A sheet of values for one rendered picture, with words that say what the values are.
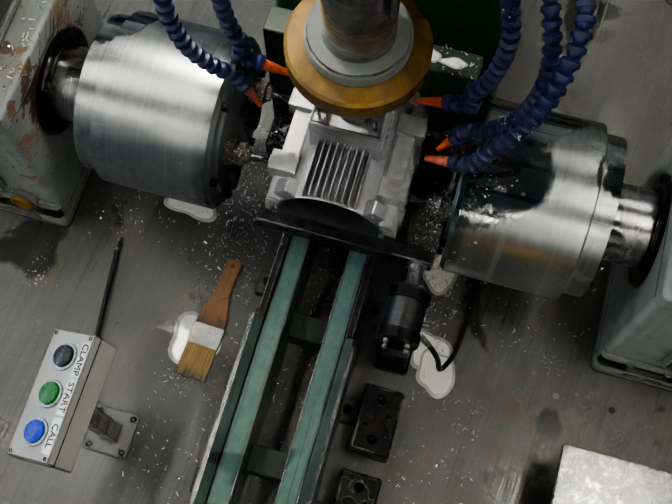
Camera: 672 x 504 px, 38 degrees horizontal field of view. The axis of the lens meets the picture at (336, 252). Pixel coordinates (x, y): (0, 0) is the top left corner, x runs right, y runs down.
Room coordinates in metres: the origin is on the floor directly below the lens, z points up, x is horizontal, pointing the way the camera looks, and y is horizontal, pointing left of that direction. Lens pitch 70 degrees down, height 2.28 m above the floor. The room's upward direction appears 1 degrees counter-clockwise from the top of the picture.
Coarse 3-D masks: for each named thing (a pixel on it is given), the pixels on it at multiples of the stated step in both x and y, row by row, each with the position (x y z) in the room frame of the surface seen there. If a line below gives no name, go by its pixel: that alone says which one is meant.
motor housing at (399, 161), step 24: (288, 144) 0.59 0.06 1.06; (408, 144) 0.59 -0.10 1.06; (312, 168) 0.55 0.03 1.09; (336, 168) 0.54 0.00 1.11; (360, 168) 0.54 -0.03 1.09; (384, 168) 0.55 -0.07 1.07; (408, 168) 0.57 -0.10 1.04; (312, 192) 0.51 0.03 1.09; (336, 192) 0.50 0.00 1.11; (360, 192) 0.51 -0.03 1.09; (312, 216) 0.53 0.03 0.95; (336, 216) 0.54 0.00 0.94; (360, 216) 0.53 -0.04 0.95
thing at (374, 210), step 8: (416, 96) 0.66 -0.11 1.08; (408, 104) 0.65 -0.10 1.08; (416, 104) 0.65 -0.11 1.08; (280, 184) 0.53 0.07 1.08; (288, 184) 0.52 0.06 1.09; (296, 184) 0.53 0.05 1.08; (280, 192) 0.51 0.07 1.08; (288, 192) 0.51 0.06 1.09; (368, 200) 0.50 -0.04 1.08; (376, 200) 0.50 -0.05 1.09; (368, 208) 0.49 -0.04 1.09; (376, 208) 0.49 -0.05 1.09; (384, 208) 0.49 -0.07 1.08; (368, 216) 0.48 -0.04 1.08; (376, 216) 0.48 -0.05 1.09; (384, 216) 0.48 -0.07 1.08
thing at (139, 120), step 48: (96, 48) 0.70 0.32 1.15; (144, 48) 0.69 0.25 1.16; (96, 96) 0.63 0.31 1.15; (144, 96) 0.62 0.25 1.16; (192, 96) 0.62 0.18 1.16; (240, 96) 0.66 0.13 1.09; (96, 144) 0.58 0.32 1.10; (144, 144) 0.57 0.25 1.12; (192, 144) 0.56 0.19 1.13; (240, 144) 0.59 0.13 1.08; (192, 192) 0.53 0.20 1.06
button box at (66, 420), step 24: (72, 336) 0.32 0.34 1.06; (96, 336) 0.32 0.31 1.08; (48, 360) 0.29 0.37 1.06; (72, 360) 0.29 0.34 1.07; (96, 360) 0.29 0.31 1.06; (72, 384) 0.26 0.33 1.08; (96, 384) 0.26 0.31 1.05; (24, 408) 0.23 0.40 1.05; (48, 408) 0.23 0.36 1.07; (72, 408) 0.23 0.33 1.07; (48, 432) 0.20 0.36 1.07; (72, 432) 0.20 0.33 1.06; (24, 456) 0.17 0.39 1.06; (48, 456) 0.17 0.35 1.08; (72, 456) 0.17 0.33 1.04
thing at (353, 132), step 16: (320, 128) 0.58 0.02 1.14; (336, 128) 0.58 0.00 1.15; (352, 128) 0.59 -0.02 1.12; (368, 128) 0.59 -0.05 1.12; (384, 128) 0.58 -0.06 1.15; (320, 144) 0.58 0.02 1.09; (336, 144) 0.58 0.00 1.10; (352, 144) 0.57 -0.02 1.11; (368, 144) 0.56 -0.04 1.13; (384, 144) 0.57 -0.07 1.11
